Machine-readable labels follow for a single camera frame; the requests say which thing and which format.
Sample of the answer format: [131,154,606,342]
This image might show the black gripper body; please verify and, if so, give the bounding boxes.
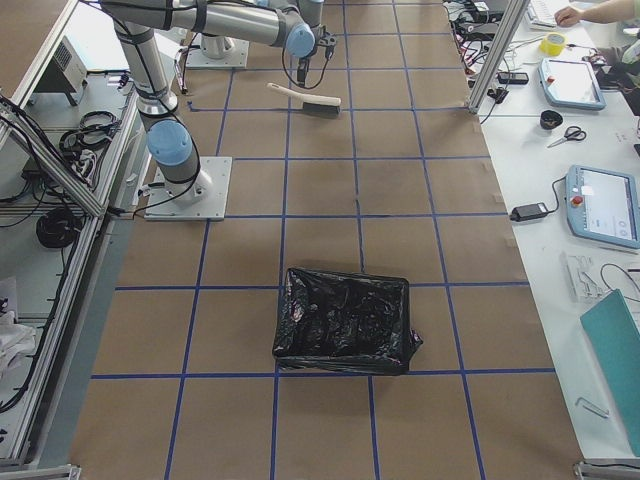
[296,56,311,80]

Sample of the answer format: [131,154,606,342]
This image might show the white hand brush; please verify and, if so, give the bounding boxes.
[266,82,341,118]

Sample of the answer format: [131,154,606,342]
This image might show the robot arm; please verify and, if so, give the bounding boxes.
[98,1,332,195]

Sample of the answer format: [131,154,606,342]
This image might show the person forearm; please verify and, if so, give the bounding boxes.
[580,0,639,24]

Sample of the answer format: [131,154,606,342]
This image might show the right black-lined bin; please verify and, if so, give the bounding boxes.
[272,268,422,376]

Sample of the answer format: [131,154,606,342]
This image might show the person hand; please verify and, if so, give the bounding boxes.
[554,6,583,28]

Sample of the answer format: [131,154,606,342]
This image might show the black phone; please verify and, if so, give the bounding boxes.
[497,72,529,85]

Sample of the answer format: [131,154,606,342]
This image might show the grey control box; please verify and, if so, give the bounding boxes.
[34,36,88,106]

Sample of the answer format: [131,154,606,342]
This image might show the yellow tape roll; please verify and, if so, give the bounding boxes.
[539,32,566,57]

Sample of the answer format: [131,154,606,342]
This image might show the small black bowl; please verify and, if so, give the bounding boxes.
[539,110,564,131]

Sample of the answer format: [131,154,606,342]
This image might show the far blue teach pendant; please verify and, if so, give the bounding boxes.
[538,58,606,111]

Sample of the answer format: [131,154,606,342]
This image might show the blue teach pendant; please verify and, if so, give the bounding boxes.
[538,58,606,111]
[565,165,639,250]

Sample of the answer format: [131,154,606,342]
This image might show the black power adapter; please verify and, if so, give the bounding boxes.
[509,202,550,222]

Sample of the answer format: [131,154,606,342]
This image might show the scissors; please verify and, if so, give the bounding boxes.
[548,125,587,148]

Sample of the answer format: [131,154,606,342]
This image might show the near blue teach pendant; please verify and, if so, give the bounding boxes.
[565,165,639,250]

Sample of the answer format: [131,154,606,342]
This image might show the teal folder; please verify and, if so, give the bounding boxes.
[580,290,639,456]

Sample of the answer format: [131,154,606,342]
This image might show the allen key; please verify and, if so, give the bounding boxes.
[575,396,610,419]

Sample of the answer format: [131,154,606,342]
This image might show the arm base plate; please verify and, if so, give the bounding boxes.
[186,36,249,70]
[144,156,233,221]

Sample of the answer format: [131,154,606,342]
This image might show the aluminium frame post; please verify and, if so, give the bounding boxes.
[467,0,529,114]

